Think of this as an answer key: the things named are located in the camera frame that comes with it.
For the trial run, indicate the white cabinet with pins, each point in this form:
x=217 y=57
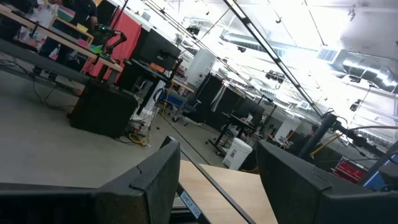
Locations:
x=200 y=68

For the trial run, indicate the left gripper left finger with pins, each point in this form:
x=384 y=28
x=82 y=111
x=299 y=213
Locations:
x=140 y=193

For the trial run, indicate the red storage bin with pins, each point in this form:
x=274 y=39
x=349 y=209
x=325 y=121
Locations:
x=349 y=171

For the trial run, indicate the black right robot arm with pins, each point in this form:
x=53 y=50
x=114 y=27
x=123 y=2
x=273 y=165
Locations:
x=317 y=137

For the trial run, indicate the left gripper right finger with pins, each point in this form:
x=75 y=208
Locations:
x=295 y=193

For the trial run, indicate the black cabinet box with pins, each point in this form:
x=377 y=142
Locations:
x=102 y=109

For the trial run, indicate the white trash bin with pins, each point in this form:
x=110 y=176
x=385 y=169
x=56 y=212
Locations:
x=236 y=154

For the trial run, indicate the white shelf label sticker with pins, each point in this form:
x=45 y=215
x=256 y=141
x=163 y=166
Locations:
x=190 y=204

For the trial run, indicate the wooden background table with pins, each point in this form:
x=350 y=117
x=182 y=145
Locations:
x=71 y=44

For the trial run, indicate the office chair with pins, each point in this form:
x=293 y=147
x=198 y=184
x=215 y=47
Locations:
x=186 y=109

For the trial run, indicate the wooden shelf with black legs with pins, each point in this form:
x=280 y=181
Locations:
x=236 y=193

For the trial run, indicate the person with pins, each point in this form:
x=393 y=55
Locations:
x=82 y=12

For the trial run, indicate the red curtain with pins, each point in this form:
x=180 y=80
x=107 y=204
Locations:
x=127 y=34

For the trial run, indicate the dark grey workbench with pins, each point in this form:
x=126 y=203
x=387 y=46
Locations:
x=37 y=60

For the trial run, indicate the black partition panels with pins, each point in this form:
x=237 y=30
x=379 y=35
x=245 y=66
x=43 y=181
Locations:
x=231 y=101

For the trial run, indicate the blue screen monitor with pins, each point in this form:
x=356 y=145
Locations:
x=377 y=182

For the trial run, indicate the ceiling vent grille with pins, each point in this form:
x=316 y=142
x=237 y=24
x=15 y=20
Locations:
x=327 y=55

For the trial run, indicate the silver air duct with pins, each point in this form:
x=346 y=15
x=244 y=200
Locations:
x=370 y=73
x=248 y=42

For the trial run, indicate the black ceiling camera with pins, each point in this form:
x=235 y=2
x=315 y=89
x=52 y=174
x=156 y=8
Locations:
x=275 y=76

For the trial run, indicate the black rolling desk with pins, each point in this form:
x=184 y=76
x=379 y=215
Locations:
x=236 y=119

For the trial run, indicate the black overhead frame bar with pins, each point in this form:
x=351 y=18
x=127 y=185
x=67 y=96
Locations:
x=265 y=46

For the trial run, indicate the black background monitor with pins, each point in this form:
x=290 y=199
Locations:
x=155 y=46

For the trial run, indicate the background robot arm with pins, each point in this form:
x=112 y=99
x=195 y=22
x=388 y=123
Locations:
x=107 y=32

